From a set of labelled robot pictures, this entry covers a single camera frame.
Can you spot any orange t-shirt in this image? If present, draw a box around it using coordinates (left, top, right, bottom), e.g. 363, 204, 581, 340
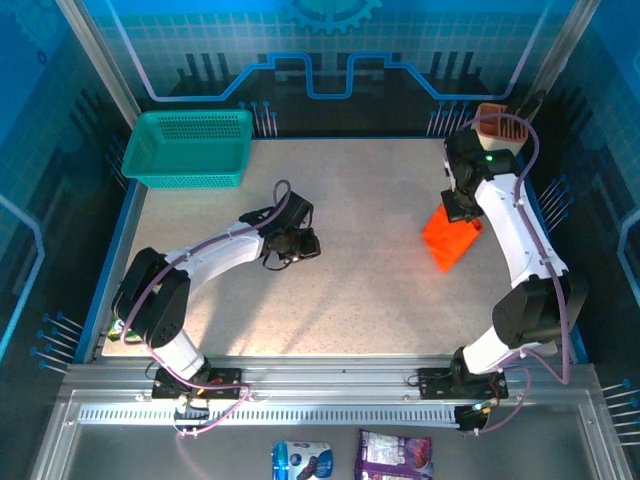
420, 202, 485, 274

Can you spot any beige utensil holder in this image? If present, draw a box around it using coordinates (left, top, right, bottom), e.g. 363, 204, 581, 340
474, 102, 530, 151

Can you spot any teal plastic basket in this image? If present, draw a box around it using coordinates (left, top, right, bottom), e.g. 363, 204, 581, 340
120, 109, 255, 190

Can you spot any green yellow candy bag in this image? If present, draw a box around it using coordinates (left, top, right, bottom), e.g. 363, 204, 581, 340
107, 314, 144, 344

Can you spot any black right controller board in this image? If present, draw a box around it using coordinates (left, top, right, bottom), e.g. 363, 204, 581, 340
453, 399, 501, 435

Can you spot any blue white snack packet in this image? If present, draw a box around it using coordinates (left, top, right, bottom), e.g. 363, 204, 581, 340
271, 439, 335, 480

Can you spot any purple snack packet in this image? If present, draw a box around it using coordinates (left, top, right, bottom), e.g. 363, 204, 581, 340
353, 428, 435, 480

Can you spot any grey metal shelf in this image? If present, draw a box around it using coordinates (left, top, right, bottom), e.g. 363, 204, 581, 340
29, 389, 636, 480

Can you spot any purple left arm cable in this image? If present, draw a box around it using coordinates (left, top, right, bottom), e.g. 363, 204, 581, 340
118, 178, 294, 441

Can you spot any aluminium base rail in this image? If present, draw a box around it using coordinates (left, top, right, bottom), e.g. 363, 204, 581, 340
59, 353, 601, 401

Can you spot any aluminium frame post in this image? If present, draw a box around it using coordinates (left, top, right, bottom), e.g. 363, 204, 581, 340
529, 0, 601, 119
54, 0, 146, 129

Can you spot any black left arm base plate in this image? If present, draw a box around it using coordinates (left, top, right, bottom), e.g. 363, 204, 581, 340
151, 367, 244, 400

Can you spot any slotted metal cable duct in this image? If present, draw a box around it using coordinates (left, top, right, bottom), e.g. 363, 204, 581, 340
78, 405, 461, 427

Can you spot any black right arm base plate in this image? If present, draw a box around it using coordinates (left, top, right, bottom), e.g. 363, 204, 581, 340
417, 366, 510, 400

